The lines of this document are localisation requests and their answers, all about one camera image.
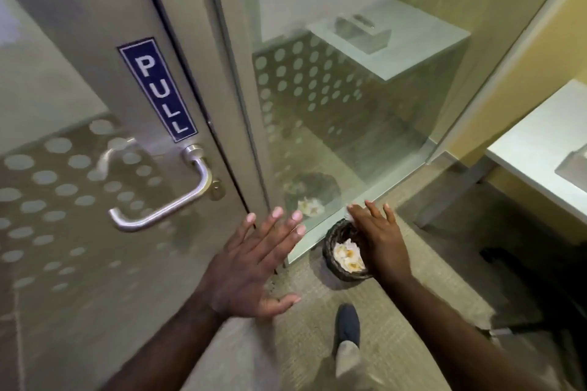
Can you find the person's right hand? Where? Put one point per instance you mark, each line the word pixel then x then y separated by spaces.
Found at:
pixel 385 248

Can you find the person's left hand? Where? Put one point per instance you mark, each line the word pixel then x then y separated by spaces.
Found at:
pixel 247 267

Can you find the black waste bin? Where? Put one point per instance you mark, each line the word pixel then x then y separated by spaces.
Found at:
pixel 331 258

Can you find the person's right forearm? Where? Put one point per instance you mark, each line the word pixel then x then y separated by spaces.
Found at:
pixel 449 340

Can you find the person's dark shoe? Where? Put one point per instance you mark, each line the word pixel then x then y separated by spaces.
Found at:
pixel 347 326

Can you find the person's grey trousers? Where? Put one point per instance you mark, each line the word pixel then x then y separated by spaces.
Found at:
pixel 348 363

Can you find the blue PULL sign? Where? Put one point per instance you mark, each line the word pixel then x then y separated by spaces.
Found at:
pixel 158 88

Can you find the crumpled waste paper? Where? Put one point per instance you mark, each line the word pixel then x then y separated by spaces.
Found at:
pixel 348 257

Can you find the metal lock cylinder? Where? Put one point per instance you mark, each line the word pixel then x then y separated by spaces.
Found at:
pixel 218 190

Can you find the grey table leg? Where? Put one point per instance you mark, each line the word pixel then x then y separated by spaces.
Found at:
pixel 454 191

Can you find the fixed glass partition panel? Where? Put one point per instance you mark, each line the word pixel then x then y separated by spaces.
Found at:
pixel 344 129

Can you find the black office chair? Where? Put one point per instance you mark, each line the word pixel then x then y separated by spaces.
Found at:
pixel 541 294

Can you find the glass door with metal frame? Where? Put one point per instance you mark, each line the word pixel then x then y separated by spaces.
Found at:
pixel 91 15

